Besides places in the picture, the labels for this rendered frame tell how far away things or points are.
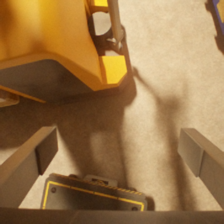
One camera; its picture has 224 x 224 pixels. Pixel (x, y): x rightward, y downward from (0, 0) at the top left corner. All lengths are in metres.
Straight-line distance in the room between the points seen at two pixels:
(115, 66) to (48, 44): 0.57
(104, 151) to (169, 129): 0.58
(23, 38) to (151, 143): 1.14
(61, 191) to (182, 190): 0.93
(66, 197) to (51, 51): 0.93
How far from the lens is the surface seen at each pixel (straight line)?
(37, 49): 0.70
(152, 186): 1.48
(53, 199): 1.29
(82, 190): 1.20
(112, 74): 1.13
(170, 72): 1.54
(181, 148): 0.17
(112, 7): 0.94
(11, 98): 1.32
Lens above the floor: 1.41
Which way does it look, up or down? 80 degrees down
